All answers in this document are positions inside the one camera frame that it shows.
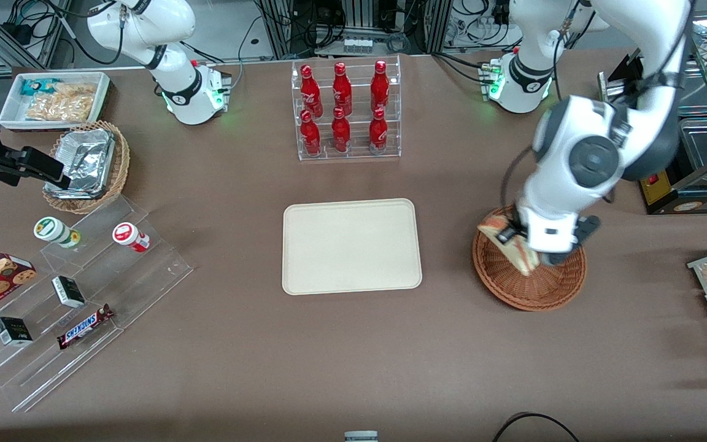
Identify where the small black white box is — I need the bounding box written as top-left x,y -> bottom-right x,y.
0,317 -> 34,347
52,276 -> 87,309

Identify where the black table cable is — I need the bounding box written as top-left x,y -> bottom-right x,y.
492,413 -> 581,442

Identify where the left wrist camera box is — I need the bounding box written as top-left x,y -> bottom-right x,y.
574,215 -> 601,247

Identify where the aluminium foil container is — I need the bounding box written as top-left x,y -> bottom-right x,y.
45,128 -> 115,199

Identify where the aluminium frame post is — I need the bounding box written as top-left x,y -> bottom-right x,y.
424,0 -> 452,55
257,0 -> 294,60

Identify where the clear acrylic bottle rack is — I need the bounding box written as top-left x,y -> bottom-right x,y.
291,55 -> 402,161

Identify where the red cola bottle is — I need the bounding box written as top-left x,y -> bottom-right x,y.
300,64 -> 324,118
331,107 -> 351,153
371,60 -> 390,113
299,110 -> 322,156
333,62 -> 353,116
369,108 -> 388,154

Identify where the large brown wicker basket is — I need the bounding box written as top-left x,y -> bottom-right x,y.
473,207 -> 587,311

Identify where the green lid white jar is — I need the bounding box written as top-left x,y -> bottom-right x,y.
34,217 -> 82,249

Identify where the black yellow food warmer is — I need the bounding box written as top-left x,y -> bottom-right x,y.
598,9 -> 707,215

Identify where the red lid white jar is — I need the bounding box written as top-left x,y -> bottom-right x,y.
112,222 -> 151,253

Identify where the beige plastic tray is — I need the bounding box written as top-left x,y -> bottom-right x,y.
282,198 -> 423,296

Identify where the triangular sandwich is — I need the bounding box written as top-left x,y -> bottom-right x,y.
477,223 -> 542,277

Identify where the teal snack packet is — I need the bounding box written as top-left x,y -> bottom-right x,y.
20,78 -> 63,96

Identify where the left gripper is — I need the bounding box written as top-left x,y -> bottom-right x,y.
495,207 -> 581,266

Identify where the white rectangular bin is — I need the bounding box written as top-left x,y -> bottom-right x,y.
0,72 -> 112,131

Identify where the clear acrylic stepped shelf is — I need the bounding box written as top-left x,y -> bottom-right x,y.
0,195 -> 194,413

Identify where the snickers chocolate bar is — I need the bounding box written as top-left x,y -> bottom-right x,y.
57,304 -> 115,351

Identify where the clear bag of crackers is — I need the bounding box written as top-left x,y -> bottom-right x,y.
25,83 -> 97,122

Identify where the small tan wicker basket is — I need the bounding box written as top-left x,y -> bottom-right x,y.
42,120 -> 131,215

